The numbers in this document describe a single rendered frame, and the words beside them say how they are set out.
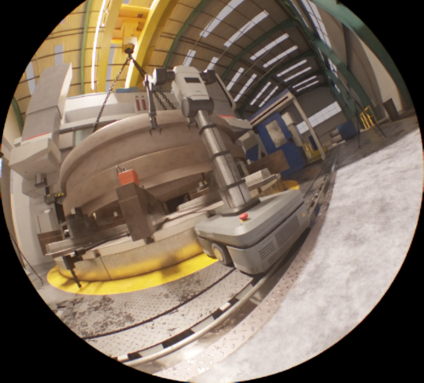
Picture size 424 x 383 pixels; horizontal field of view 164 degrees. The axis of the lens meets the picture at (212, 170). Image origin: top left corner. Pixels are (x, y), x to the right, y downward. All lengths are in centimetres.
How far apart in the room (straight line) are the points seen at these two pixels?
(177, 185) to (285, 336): 600
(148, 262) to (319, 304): 114
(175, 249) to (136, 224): 39
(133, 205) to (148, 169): 81
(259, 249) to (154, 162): 147
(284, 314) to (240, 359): 18
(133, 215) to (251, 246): 73
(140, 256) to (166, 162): 108
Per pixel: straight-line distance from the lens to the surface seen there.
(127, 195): 102
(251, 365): 47
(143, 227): 100
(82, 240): 212
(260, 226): 63
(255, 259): 65
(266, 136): 600
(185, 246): 123
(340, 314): 50
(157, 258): 126
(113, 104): 847
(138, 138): 208
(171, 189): 621
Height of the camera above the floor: 43
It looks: 9 degrees up
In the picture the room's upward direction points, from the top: 22 degrees counter-clockwise
